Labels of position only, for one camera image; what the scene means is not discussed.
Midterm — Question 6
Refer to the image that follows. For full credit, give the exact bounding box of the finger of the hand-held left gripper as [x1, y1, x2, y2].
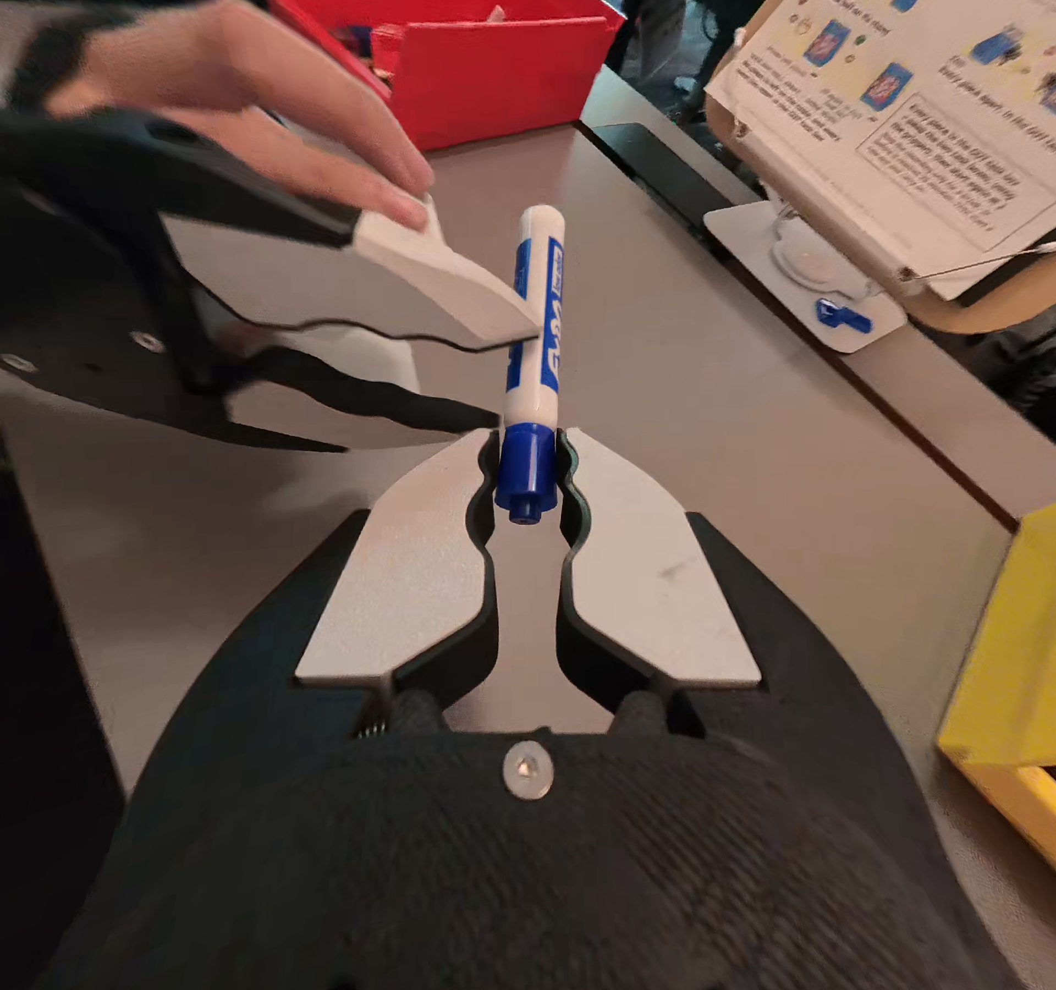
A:
[154, 207, 541, 353]
[220, 344, 501, 453]

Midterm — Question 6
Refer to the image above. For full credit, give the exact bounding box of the red plastic bin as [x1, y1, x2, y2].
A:
[263, 0, 630, 155]

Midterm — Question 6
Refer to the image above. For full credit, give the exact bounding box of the blue and white marker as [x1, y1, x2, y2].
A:
[492, 205, 572, 527]

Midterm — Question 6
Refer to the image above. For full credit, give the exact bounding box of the white stand base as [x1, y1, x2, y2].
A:
[703, 199, 910, 354]

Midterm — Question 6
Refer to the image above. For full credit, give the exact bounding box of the yellow plastic bin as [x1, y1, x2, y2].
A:
[936, 504, 1056, 871]

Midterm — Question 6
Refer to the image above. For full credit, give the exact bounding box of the instruction sheet board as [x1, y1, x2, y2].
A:
[705, 0, 1056, 334]

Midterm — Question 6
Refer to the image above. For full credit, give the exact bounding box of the person's left hand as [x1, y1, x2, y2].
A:
[42, 0, 440, 235]

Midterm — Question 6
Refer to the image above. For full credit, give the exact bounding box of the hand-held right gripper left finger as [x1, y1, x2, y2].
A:
[294, 430, 499, 691]

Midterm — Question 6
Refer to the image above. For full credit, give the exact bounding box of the blue clip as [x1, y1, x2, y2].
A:
[812, 296, 874, 338]

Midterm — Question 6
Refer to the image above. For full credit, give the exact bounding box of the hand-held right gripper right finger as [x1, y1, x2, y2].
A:
[557, 426, 763, 694]

